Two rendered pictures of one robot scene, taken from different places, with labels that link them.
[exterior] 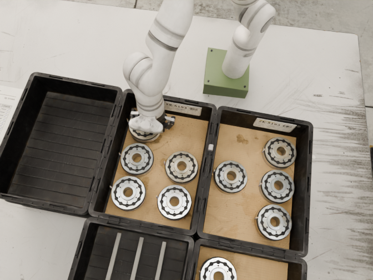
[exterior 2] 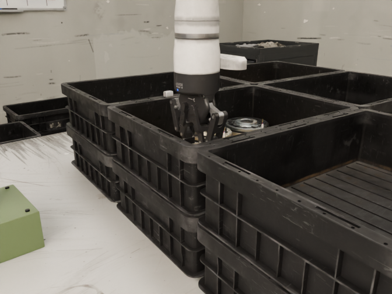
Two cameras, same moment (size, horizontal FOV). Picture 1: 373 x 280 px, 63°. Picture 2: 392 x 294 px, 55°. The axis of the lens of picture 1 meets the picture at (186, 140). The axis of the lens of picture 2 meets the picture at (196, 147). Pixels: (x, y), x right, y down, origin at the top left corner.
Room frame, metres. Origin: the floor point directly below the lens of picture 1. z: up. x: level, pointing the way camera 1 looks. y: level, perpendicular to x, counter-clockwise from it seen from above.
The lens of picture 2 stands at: (0.77, 0.57, 1.10)
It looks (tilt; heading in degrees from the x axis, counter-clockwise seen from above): 20 degrees down; 229
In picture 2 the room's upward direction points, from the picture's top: straight up
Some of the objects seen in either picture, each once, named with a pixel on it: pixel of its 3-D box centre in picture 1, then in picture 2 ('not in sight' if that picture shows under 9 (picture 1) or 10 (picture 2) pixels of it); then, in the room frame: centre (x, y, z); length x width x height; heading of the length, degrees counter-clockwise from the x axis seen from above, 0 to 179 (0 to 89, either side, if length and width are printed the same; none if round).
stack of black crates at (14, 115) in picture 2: not in sight; (51, 142); (0.05, -1.59, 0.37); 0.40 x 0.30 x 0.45; 179
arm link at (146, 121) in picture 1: (148, 108); (206, 50); (0.35, 0.11, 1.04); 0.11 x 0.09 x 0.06; 175
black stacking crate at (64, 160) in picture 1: (64, 144); (373, 194); (0.28, 0.38, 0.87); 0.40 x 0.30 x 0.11; 175
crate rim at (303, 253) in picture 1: (258, 176); (156, 88); (0.23, -0.22, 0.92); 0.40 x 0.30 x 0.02; 175
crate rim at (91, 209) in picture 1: (156, 156); (232, 112); (0.25, 0.08, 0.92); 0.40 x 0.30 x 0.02; 175
